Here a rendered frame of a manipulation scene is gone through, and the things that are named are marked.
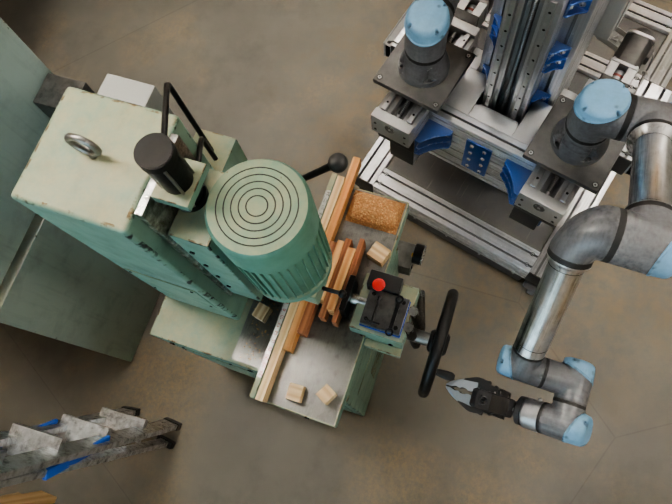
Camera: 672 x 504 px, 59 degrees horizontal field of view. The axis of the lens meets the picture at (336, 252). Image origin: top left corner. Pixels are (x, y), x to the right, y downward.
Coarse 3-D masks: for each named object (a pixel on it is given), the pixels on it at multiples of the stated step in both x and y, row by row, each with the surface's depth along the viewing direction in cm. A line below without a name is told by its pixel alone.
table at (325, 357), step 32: (352, 192) 159; (352, 224) 157; (320, 320) 150; (288, 352) 148; (320, 352) 147; (352, 352) 146; (384, 352) 149; (288, 384) 146; (320, 384) 145; (320, 416) 143
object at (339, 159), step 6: (330, 156) 103; (336, 156) 102; (342, 156) 102; (330, 162) 103; (336, 162) 102; (342, 162) 102; (318, 168) 109; (324, 168) 107; (330, 168) 103; (336, 168) 102; (342, 168) 103; (306, 174) 114; (312, 174) 111; (318, 174) 110; (306, 180) 115
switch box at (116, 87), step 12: (108, 84) 107; (120, 84) 107; (132, 84) 107; (144, 84) 107; (108, 96) 107; (120, 96) 106; (132, 96) 106; (144, 96) 106; (156, 96) 108; (156, 108) 109
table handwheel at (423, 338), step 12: (456, 300) 147; (444, 312) 143; (444, 324) 141; (420, 336) 153; (432, 336) 152; (444, 336) 140; (432, 348) 141; (444, 348) 151; (432, 360) 140; (432, 372) 141; (420, 384) 145; (420, 396) 150
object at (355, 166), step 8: (352, 160) 158; (360, 160) 158; (352, 168) 157; (352, 176) 156; (344, 184) 156; (352, 184) 157; (344, 192) 155; (344, 200) 155; (336, 208) 154; (344, 208) 156; (336, 216) 153; (336, 224) 153; (328, 232) 152; (336, 232) 156; (328, 240) 152; (304, 304) 147; (296, 312) 147; (296, 320) 146; (296, 328) 146; (288, 336) 145; (296, 336) 146; (288, 344) 145; (296, 344) 148
